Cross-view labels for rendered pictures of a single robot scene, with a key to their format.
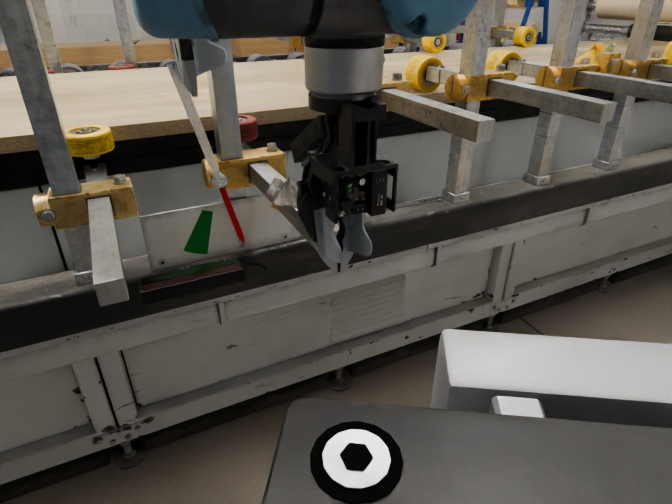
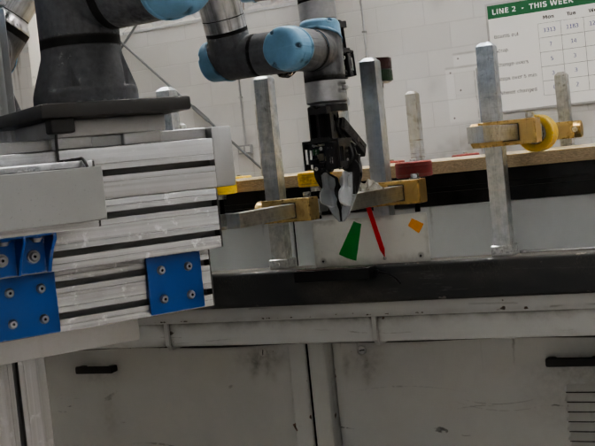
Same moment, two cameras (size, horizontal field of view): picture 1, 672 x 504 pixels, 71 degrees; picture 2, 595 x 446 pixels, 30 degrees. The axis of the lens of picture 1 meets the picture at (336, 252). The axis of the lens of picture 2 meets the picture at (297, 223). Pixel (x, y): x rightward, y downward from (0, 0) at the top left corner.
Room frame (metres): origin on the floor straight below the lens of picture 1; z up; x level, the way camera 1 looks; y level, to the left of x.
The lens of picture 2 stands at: (-0.84, -1.53, 0.93)
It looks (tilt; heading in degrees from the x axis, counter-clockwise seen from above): 3 degrees down; 51
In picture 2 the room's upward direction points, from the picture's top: 6 degrees counter-clockwise
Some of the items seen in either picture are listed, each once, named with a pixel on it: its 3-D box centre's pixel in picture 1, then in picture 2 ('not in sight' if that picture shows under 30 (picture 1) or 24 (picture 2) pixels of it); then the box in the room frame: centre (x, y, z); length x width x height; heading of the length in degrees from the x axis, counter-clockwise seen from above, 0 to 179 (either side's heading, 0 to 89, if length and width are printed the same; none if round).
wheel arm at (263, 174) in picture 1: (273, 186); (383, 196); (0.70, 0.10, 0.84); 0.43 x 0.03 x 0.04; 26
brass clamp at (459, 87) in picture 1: (478, 85); not in sight; (1.00, -0.29, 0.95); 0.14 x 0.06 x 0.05; 116
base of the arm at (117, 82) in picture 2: not in sight; (83, 73); (-0.05, -0.09, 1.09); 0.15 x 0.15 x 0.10
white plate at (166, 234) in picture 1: (224, 229); (369, 240); (0.74, 0.20, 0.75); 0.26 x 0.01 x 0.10; 116
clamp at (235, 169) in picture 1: (243, 167); (392, 193); (0.78, 0.16, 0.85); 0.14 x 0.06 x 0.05; 116
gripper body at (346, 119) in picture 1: (347, 154); (328, 138); (0.47, -0.01, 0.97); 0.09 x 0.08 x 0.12; 26
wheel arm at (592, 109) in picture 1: (496, 86); not in sight; (0.98, -0.32, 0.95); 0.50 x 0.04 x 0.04; 26
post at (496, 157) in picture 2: not in sight; (496, 161); (0.88, -0.05, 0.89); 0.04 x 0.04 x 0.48; 26
